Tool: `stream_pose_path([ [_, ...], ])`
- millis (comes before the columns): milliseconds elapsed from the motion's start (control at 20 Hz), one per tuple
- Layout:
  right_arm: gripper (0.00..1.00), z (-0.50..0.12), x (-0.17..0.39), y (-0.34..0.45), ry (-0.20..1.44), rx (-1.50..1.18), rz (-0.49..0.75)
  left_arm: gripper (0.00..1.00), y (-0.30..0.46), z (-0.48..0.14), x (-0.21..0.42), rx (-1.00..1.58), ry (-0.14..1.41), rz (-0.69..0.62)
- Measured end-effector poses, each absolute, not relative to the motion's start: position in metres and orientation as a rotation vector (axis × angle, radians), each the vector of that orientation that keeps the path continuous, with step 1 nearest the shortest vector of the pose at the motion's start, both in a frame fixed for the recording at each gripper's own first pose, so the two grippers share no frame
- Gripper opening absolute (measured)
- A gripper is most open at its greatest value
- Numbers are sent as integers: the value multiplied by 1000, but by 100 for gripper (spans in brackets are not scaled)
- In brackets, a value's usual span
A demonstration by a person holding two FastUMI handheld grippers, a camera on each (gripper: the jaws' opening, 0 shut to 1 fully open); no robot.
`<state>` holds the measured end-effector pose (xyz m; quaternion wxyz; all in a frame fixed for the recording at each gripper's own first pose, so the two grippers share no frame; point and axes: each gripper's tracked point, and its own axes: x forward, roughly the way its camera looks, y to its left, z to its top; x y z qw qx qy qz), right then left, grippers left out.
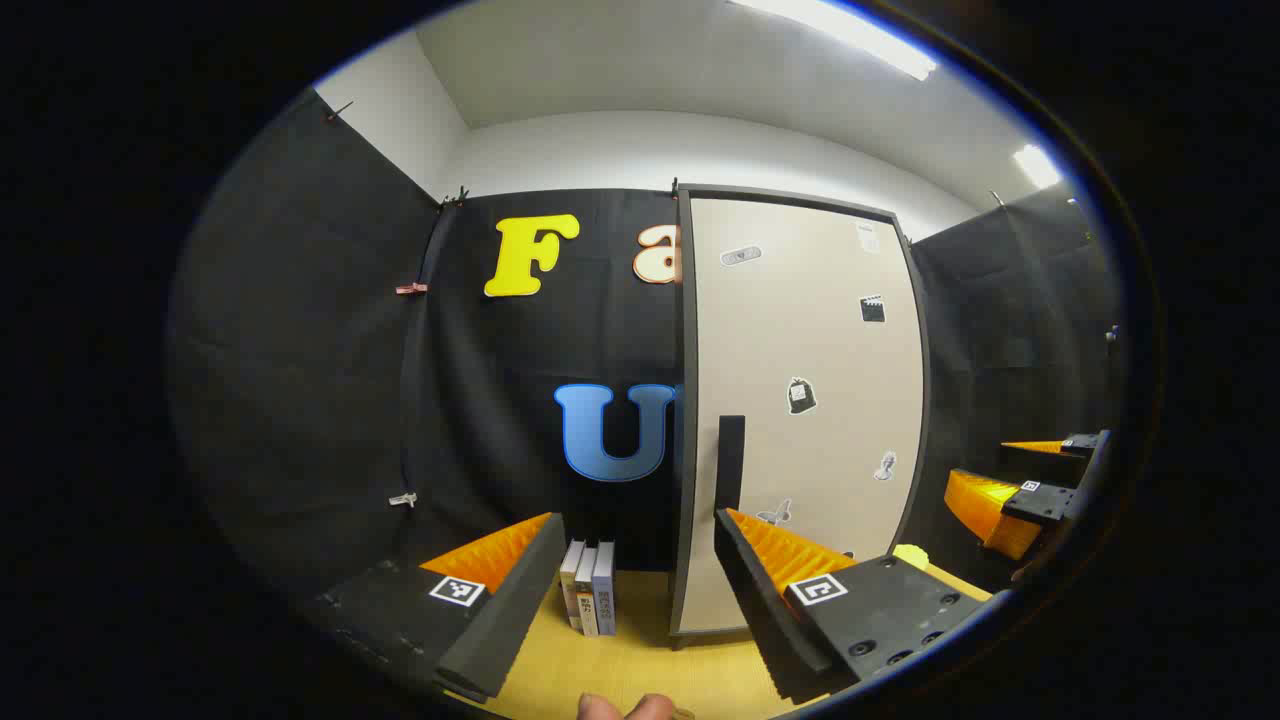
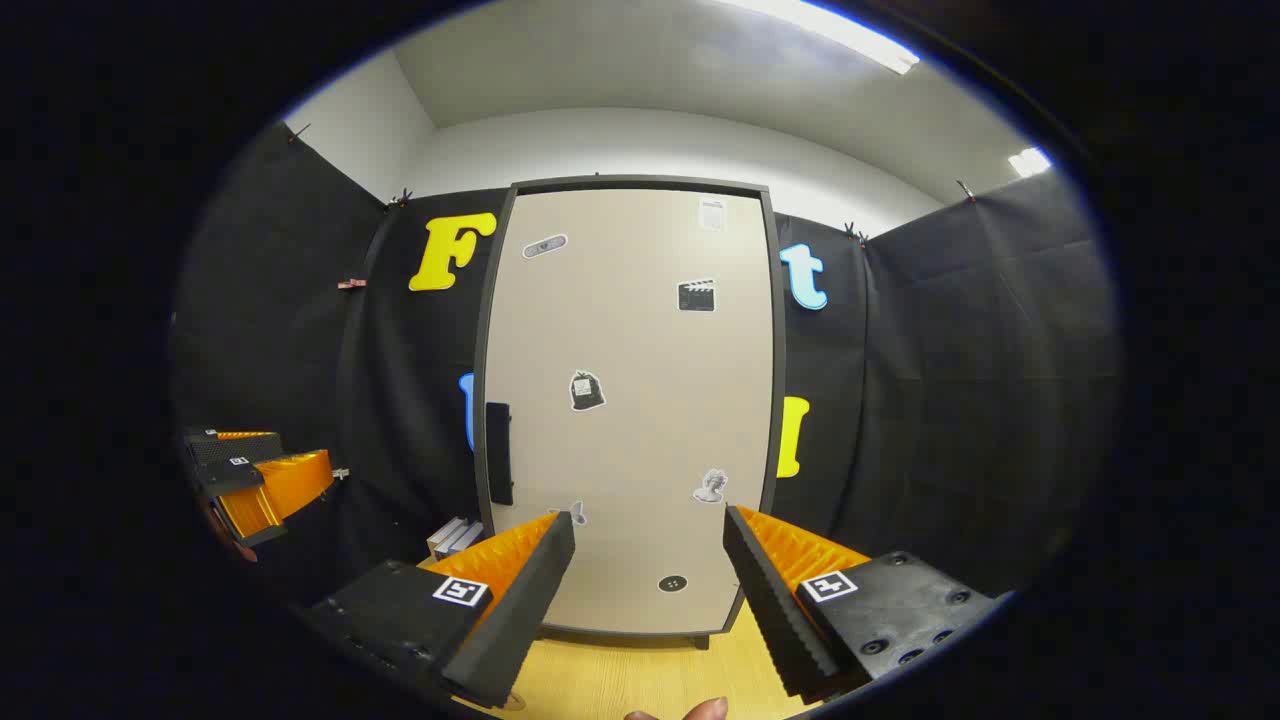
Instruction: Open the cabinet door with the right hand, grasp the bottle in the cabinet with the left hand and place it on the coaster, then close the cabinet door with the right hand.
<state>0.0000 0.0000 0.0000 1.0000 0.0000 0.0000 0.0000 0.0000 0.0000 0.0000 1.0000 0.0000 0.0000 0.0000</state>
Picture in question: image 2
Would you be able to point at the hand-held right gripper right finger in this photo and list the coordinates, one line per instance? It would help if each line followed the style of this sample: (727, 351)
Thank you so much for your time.
(775, 610)

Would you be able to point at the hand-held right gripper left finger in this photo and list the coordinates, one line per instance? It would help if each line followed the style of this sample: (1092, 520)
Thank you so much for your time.
(520, 620)

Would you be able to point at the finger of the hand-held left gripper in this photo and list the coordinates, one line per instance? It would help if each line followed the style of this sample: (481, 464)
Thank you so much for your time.
(235, 447)
(235, 475)

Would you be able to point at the round coaster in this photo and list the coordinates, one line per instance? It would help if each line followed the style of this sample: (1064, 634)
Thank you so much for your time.
(513, 701)

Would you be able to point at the beige cabinet door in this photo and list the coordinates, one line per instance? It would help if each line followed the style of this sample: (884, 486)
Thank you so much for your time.
(630, 450)

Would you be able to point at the dark grey cabinet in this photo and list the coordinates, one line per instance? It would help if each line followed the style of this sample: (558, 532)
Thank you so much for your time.
(640, 183)

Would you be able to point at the white book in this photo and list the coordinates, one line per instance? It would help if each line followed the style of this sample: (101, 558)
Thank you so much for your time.
(445, 535)

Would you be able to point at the black backdrop cloth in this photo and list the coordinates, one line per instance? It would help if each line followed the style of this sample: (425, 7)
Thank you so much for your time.
(950, 380)

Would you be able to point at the small ceiling light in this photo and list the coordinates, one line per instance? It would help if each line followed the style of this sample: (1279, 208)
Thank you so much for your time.
(1030, 162)

